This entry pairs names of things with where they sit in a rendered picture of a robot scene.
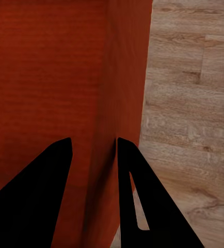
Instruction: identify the storage box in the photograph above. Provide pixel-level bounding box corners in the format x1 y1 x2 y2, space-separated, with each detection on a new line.
0 0 153 248

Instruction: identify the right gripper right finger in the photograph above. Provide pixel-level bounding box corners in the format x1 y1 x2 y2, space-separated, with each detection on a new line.
117 138 205 248

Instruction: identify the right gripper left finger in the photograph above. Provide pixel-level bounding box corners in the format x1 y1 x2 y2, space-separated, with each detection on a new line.
0 138 73 248

